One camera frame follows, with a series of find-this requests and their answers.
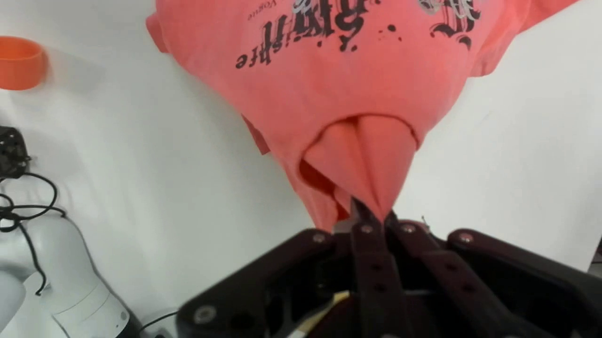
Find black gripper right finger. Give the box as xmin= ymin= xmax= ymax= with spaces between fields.
xmin=384 ymin=214 xmax=602 ymax=338

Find orange plastic cup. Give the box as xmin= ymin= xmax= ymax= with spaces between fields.
xmin=0 ymin=36 xmax=49 ymax=92

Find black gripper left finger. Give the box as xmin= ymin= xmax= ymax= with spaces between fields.
xmin=177 ymin=197 xmax=410 ymax=338

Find orange printed sweater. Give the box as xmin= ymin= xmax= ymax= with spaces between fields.
xmin=145 ymin=0 xmax=581 ymax=235

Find black power adapter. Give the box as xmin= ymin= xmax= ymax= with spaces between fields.
xmin=0 ymin=126 xmax=32 ymax=180

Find black cable bundle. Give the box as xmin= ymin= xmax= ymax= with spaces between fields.
xmin=0 ymin=171 xmax=68 ymax=297

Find thin black cable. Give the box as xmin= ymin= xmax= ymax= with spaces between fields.
xmin=137 ymin=310 xmax=183 ymax=334

